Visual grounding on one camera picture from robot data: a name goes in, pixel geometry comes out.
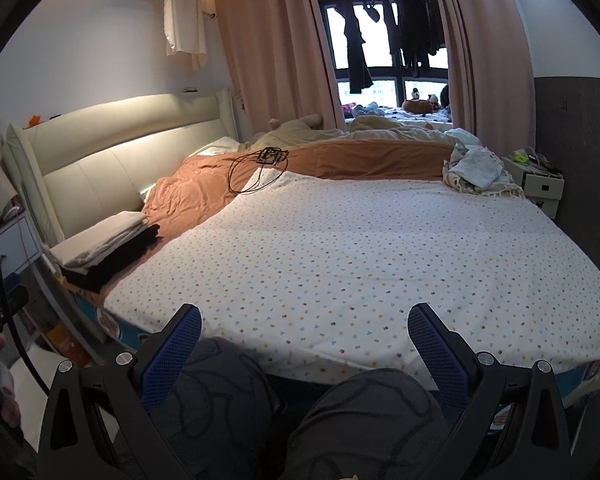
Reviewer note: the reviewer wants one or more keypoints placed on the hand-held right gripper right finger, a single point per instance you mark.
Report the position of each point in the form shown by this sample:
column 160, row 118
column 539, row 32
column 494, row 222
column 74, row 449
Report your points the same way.
column 437, row 350

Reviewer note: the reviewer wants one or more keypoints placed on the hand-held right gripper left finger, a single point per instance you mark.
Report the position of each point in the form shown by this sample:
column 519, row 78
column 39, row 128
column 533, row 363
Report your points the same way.
column 172, row 345

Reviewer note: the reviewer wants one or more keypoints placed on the beige zip jacket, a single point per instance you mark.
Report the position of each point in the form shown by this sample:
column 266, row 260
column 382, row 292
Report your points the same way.
column 100, row 240

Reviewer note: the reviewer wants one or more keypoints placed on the black folded clothes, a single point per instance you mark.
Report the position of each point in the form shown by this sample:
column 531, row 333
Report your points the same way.
column 115, row 265

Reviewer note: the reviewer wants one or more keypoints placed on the dark hanging clothes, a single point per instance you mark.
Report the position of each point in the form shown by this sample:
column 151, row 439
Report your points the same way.
column 415, row 30

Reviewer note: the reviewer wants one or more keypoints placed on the person's left hand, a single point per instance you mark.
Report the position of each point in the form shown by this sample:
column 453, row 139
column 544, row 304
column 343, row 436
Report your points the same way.
column 2, row 390

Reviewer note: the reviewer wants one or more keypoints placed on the blue printed fitted sheet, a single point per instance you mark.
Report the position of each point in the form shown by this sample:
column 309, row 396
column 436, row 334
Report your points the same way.
column 132, row 335

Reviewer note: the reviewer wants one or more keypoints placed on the white bedside cabinet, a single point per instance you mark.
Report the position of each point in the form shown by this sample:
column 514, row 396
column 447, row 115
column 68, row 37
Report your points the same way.
column 17, row 245

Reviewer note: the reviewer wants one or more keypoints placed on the white floral bed sheet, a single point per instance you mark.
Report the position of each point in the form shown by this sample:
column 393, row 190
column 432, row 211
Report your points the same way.
column 380, row 260

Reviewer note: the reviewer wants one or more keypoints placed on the person's grey patterned pants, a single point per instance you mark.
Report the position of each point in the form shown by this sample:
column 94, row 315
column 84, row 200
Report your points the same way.
column 360, row 425

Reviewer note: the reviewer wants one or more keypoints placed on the fringed beige throw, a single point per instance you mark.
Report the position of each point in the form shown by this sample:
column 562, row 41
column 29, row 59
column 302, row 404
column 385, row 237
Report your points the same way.
column 500, row 190

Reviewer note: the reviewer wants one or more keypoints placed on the cream padded headboard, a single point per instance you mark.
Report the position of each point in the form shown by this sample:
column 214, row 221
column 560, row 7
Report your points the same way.
column 120, row 170

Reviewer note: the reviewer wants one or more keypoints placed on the white dotted cloth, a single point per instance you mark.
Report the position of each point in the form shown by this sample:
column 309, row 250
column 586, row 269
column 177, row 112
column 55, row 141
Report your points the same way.
column 477, row 167

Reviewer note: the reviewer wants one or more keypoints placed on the small orange toy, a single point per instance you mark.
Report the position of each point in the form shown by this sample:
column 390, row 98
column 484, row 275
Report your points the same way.
column 34, row 121

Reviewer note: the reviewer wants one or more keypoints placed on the white nightstand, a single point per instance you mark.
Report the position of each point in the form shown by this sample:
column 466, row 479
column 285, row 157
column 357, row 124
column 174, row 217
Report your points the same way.
column 540, row 185

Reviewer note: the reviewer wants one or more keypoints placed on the orange blanket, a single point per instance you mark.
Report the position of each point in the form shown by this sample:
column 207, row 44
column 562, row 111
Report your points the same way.
column 370, row 160

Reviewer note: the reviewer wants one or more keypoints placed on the yellow-green small item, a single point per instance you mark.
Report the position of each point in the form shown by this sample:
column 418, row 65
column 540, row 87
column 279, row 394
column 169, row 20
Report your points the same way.
column 520, row 155

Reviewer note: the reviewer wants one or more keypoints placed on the beige duvet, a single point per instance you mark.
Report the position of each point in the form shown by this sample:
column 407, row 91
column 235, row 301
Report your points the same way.
column 395, row 132

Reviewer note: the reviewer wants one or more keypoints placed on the orange round cushion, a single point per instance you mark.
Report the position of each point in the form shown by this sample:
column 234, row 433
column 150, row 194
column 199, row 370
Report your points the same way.
column 417, row 107

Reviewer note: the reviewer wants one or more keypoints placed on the small plush toy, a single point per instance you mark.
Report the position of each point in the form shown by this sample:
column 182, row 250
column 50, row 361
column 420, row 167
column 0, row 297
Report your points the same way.
column 433, row 99

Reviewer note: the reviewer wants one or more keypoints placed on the colourful toys pile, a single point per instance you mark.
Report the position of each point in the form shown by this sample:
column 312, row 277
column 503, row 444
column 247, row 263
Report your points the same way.
column 362, row 109

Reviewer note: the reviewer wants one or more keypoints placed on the beige plush toy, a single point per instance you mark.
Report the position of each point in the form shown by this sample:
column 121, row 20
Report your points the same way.
column 300, row 122

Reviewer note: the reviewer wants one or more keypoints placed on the penguin plush toy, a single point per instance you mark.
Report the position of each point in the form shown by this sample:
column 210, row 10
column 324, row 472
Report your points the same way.
column 415, row 94

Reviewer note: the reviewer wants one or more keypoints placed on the window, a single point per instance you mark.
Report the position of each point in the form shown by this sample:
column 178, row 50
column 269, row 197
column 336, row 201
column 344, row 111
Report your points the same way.
column 380, row 91

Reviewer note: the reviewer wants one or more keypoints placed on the long black hanging garment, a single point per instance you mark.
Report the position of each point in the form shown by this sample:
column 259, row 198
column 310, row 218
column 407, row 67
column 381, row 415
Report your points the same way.
column 357, row 60

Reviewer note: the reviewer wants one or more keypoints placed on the pink curtain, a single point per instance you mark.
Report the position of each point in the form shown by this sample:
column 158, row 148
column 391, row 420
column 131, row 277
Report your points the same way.
column 275, row 45
column 485, row 50

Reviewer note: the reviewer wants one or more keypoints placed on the white hanging garment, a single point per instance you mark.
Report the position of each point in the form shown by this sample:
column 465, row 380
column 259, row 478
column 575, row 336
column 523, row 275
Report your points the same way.
column 182, row 20

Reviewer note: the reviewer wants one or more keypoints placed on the small dark hanging bag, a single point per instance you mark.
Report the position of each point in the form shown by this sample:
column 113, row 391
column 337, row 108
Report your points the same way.
column 371, row 12

